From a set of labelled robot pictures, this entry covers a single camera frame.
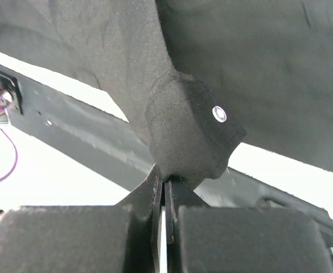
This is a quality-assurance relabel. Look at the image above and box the black long sleeve shirt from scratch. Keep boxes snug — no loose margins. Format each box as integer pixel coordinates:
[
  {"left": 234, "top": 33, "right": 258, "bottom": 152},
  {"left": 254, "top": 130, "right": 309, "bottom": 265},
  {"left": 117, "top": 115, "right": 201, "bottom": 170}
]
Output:
[{"left": 0, "top": 1, "right": 333, "bottom": 187}]

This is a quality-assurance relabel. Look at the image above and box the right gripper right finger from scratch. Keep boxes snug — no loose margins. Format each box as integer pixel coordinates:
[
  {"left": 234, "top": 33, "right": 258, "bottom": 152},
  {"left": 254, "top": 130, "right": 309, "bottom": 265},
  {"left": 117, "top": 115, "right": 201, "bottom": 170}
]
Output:
[{"left": 165, "top": 179, "right": 333, "bottom": 272}]

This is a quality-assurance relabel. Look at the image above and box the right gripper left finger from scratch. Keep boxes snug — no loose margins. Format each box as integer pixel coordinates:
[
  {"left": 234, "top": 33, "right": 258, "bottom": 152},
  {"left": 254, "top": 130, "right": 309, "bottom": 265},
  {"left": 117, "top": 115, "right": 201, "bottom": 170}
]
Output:
[{"left": 0, "top": 166, "right": 162, "bottom": 272}]

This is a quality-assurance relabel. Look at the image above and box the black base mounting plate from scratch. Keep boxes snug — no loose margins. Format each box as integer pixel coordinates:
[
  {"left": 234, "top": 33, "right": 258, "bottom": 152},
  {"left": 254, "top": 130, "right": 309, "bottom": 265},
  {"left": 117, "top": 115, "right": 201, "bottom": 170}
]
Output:
[{"left": 0, "top": 65, "right": 333, "bottom": 246}]

